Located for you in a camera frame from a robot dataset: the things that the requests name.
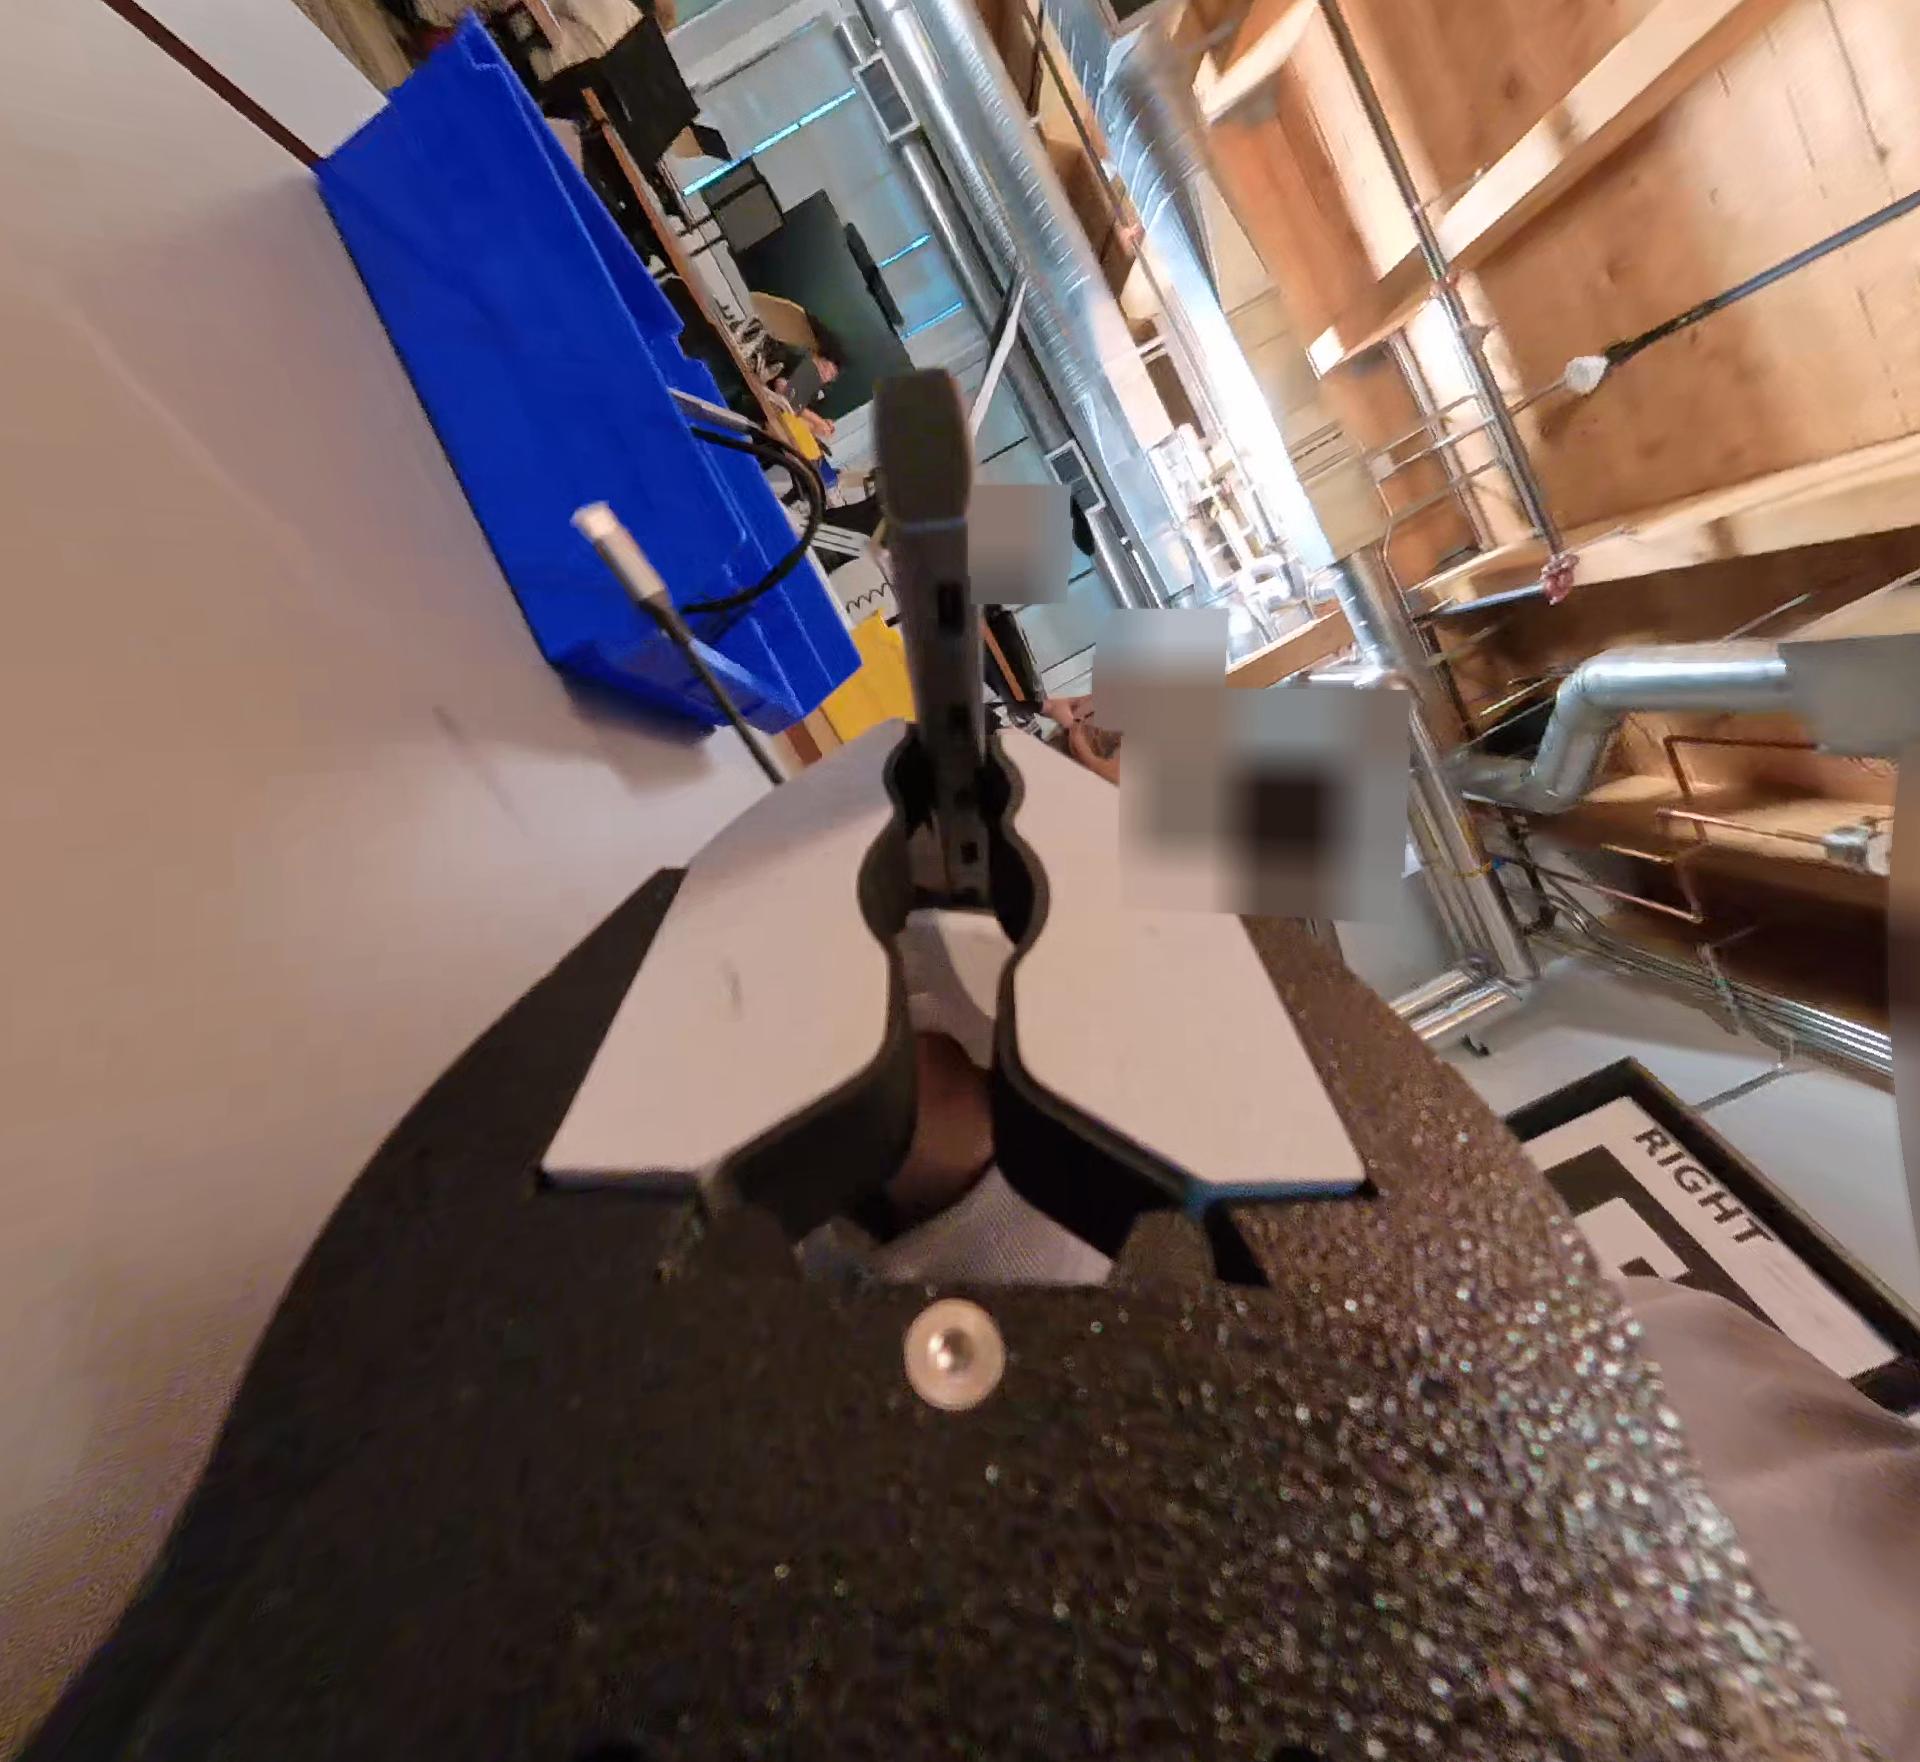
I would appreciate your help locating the person's right forearm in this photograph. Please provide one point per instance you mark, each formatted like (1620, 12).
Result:
(1830, 1537)

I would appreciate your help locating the large silver ventilation duct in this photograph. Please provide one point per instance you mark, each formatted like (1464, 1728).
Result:
(960, 67)

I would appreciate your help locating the silver duct elbow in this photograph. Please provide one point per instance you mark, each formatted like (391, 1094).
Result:
(1636, 698)

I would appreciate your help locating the vertical silver duct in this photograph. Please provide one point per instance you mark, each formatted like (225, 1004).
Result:
(1433, 773)

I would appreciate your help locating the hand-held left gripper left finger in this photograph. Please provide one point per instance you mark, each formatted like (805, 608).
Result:
(734, 1013)

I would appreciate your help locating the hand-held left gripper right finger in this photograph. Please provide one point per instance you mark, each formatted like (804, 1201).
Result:
(1157, 1043)

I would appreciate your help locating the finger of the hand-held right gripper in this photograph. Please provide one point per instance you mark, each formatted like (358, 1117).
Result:
(1853, 698)

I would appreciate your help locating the blue plastic bin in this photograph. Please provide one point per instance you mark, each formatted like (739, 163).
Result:
(494, 292)

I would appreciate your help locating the thin metal conduit pipe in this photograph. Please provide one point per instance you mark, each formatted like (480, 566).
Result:
(1410, 171)

